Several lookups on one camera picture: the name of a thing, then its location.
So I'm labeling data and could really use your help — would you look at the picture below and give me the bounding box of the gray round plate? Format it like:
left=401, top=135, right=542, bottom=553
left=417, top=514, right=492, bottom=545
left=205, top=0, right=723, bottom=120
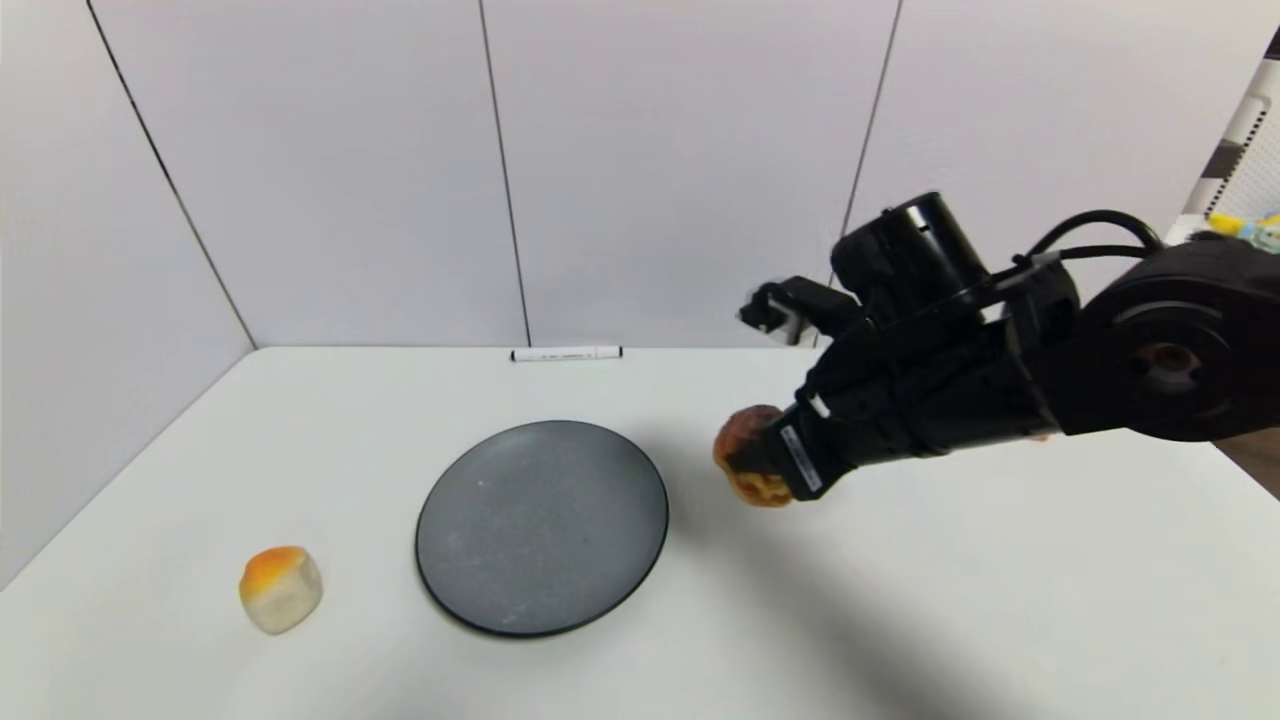
left=415, top=420, right=669, bottom=638

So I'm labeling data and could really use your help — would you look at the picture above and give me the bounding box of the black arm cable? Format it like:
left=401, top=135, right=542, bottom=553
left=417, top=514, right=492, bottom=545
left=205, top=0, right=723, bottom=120
left=1012, top=209, right=1167, bottom=273

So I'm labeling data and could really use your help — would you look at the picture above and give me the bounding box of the brown cream puff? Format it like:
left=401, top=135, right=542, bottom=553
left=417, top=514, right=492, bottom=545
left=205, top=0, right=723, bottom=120
left=712, top=404, right=797, bottom=509

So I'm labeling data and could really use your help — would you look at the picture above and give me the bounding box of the orange topped white bun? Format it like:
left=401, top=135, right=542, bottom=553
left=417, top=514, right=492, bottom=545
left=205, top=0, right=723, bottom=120
left=238, top=545, right=324, bottom=635

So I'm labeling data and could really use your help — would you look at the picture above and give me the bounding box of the yellow and blue toy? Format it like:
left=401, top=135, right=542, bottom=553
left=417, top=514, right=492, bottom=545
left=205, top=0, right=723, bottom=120
left=1205, top=211, right=1280, bottom=247

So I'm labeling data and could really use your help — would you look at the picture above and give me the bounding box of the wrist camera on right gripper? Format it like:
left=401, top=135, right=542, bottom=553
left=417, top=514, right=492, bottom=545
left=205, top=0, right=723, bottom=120
left=738, top=277, right=863, bottom=348

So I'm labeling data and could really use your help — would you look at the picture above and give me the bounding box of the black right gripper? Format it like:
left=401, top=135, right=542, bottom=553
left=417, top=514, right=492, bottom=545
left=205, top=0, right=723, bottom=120
left=723, top=360, right=944, bottom=503

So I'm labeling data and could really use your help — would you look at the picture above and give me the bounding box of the white pegboard panel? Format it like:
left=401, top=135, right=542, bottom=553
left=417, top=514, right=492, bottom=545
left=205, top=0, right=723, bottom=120
left=1183, top=60, right=1280, bottom=219

